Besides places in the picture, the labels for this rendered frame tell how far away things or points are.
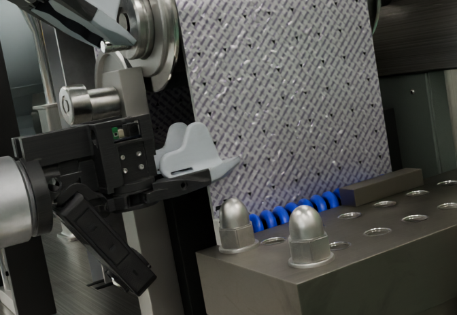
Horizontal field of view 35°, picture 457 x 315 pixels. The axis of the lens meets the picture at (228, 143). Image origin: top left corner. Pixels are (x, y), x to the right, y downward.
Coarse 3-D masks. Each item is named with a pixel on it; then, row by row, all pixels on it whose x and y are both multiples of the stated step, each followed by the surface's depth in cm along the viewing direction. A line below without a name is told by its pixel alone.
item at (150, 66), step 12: (156, 0) 68; (156, 12) 69; (156, 24) 69; (156, 36) 70; (156, 48) 70; (180, 48) 70; (132, 60) 76; (144, 60) 73; (156, 60) 71; (180, 60) 72; (144, 72) 74; (156, 72) 72
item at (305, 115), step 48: (240, 48) 72; (288, 48) 75; (336, 48) 78; (192, 96) 69; (240, 96) 72; (288, 96) 75; (336, 96) 78; (240, 144) 72; (288, 144) 75; (336, 144) 78; (384, 144) 81; (240, 192) 72; (288, 192) 75
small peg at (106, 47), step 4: (104, 40) 70; (104, 44) 70; (108, 44) 70; (104, 48) 70; (108, 48) 70; (112, 48) 71; (116, 48) 71; (120, 48) 71; (124, 48) 71; (128, 48) 71; (104, 52) 71; (108, 52) 71
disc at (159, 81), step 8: (168, 0) 67; (168, 8) 67; (168, 16) 68; (176, 16) 67; (168, 24) 68; (176, 24) 67; (168, 32) 68; (176, 32) 67; (168, 40) 69; (176, 40) 68; (168, 48) 69; (176, 48) 68; (168, 56) 69; (176, 56) 68; (128, 64) 78; (168, 64) 70; (176, 64) 69; (160, 72) 72; (168, 72) 70; (144, 80) 75; (152, 80) 74; (160, 80) 72; (168, 80) 71; (152, 88) 74; (160, 88) 73
